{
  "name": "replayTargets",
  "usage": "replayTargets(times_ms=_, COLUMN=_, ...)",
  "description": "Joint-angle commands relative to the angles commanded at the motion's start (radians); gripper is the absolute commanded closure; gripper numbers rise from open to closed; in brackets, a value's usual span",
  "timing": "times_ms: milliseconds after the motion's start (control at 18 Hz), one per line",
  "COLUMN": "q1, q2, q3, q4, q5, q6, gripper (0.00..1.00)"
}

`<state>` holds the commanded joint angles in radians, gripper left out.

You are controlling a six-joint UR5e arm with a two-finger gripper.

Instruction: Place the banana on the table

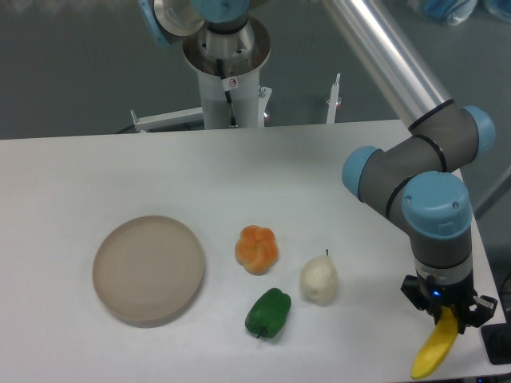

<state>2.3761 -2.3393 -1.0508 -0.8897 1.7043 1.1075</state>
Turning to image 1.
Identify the white bracket left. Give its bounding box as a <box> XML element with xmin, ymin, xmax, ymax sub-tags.
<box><xmin>130</xmin><ymin>107</ymin><xmax>203</xmax><ymax>132</ymax></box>

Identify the white bracket right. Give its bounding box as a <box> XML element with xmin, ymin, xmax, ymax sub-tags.
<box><xmin>326</xmin><ymin>73</ymin><xmax>342</xmax><ymax>124</ymax></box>

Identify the orange bread roll toy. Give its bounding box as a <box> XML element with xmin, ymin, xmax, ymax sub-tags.
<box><xmin>235</xmin><ymin>225</ymin><xmax>279</xmax><ymax>275</ymax></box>

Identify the beige round plate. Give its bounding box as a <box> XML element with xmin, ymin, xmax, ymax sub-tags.
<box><xmin>92</xmin><ymin>215</ymin><xmax>205</xmax><ymax>328</ymax></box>

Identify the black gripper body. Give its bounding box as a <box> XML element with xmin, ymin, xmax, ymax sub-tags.
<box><xmin>414</xmin><ymin>271</ymin><xmax>476</xmax><ymax>316</ymax></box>

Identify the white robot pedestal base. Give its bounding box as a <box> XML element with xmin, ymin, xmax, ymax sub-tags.
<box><xmin>183</xmin><ymin>16</ymin><xmax>271</xmax><ymax>129</ymax></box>

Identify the white bracket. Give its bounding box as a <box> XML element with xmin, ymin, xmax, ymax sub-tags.
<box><xmin>130</xmin><ymin>107</ymin><xmax>203</xmax><ymax>132</ymax></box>
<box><xmin>326</xmin><ymin>73</ymin><xmax>342</xmax><ymax>124</ymax></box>

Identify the black device at table edge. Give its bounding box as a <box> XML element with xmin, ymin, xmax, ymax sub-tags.
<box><xmin>481</xmin><ymin>323</ymin><xmax>510</xmax><ymax>365</ymax></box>

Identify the black cable on pedestal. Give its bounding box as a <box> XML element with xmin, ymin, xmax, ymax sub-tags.
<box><xmin>216</xmin><ymin>58</ymin><xmax>239</xmax><ymax>128</ymax></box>

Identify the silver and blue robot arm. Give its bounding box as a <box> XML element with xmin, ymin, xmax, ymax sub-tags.
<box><xmin>138</xmin><ymin>1</ymin><xmax>497</xmax><ymax>333</ymax></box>

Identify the white toy pear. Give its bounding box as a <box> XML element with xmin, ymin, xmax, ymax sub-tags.
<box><xmin>299</xmin><ymin>249</ymin><xmax>339</xmax><ymax>306</ymax></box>

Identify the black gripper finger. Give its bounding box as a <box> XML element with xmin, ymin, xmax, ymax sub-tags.
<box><xmin>400</xmin><ymin>275</ymin><xmax>438</xmax><ymax>318</ymax></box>
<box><xmin>457</xmin><ymin>295</ymin><xmax>498</xmax><ymax>334</ymax></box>

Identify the green toy bell pepper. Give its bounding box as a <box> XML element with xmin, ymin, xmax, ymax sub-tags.
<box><xmin>244</xmin><ymin>288</ymin><xmax>291</xmax><ymax>339</ymax></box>

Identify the yellow toy banana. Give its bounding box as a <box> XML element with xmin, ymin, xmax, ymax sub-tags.
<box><xmin>410</xmin><ymin>307</ymin><xmax>458</xmax><ymax>380</ymax></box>

